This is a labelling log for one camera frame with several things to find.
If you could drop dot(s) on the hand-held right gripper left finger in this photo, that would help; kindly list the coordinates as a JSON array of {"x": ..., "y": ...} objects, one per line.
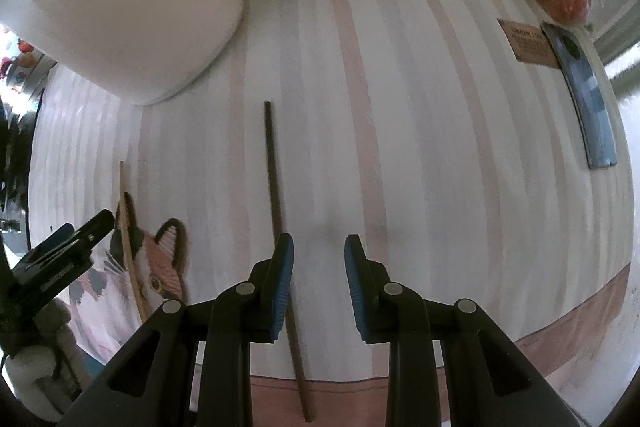
[{"x": 280, "y": 287}]

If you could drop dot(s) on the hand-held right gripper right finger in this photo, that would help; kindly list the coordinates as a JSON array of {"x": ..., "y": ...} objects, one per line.
[{"x": 357, "y": 287}]

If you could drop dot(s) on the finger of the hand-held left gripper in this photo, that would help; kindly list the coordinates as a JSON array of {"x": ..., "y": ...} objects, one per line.
[
  {"x": 52, "y": 243},
  {"x": 92, "y": 234}
]

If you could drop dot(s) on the light wooden chopstick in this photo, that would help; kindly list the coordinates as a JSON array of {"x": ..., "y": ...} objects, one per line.
[{"x": 131, "y": 247}]

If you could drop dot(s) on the dark brown chopstick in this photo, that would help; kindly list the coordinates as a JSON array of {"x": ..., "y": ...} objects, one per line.
[{"x": 275, "y": 187}]

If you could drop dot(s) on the person's left forearm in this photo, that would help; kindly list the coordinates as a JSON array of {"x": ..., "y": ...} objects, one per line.
[{"x": 40, "y": 357}]

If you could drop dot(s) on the striped cat print mat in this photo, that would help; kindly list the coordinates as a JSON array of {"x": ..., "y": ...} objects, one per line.
[{"x": 400, "y": 132}]

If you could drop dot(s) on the blue smartphone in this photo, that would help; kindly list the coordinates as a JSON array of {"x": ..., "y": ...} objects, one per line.
[{"x": 585, "y": 107}]

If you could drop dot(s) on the brown card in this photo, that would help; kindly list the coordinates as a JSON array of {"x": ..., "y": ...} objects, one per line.
[{"x": 525, "y": 42}]

